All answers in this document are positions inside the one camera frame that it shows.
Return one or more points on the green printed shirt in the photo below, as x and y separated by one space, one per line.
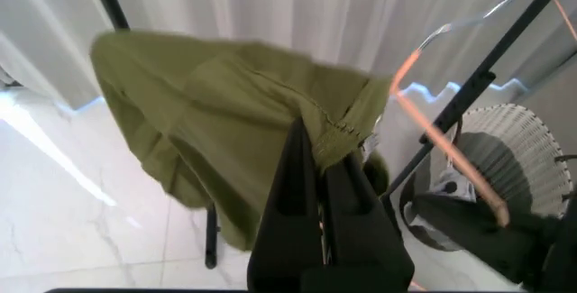
203 117

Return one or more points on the black clothes rack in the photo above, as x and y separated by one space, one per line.
478 81

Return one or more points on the white curtain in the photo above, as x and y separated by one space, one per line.
270 4

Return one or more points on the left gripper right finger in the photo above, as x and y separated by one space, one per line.
365 239

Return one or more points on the pale grey shorts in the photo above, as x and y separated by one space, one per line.
451 185

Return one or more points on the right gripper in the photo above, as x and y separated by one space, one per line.
563 248

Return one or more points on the pink clothes hanger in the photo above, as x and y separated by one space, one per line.
451 153
563 11

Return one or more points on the white laundry basket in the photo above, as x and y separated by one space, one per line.
532 149

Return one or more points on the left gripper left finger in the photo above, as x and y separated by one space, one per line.
284 230

